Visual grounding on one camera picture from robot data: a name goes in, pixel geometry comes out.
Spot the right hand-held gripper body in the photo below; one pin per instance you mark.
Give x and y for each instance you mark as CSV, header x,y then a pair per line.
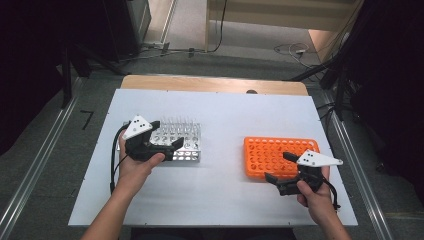
x,y
316,159

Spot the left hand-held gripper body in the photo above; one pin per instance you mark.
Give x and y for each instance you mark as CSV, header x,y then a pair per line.
x,y
136,128

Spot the clear glass test tube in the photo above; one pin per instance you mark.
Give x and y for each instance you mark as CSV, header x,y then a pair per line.
x,y
195,126
164,126
172,126
187,126
180,126

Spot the metal test tube rack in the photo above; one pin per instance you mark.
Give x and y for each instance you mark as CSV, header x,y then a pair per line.
x,y
190,155

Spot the orange test tube rack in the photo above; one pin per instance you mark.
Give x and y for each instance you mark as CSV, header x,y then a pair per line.
x,y
248,171

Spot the person's right hand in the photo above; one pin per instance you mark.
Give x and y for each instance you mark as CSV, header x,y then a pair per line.
x,y
316,203

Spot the person's left hand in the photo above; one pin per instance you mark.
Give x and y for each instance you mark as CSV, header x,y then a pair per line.
x,y
133,173

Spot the light wooden table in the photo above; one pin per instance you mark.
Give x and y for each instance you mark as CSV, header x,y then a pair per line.
x,y
200,84

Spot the black tripod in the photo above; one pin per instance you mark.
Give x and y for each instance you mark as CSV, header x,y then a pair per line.
x,y
340,86

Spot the dark table grommet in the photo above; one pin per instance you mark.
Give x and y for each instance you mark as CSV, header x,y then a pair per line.
x,y
251,91

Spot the black metal stand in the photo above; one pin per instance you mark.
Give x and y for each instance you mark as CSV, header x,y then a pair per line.
x,y
66,73

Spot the dark cabinet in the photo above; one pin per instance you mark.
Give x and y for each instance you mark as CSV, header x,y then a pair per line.
x,y
123,26

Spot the metal floor track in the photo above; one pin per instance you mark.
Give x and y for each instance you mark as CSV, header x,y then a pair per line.
x,y
168,20

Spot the black curtain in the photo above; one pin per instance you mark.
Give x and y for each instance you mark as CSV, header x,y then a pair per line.
x,y
30,50
393,83

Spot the aluminium floor rail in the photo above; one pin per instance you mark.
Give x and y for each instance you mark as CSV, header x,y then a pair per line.
x,y
360,173
40,150

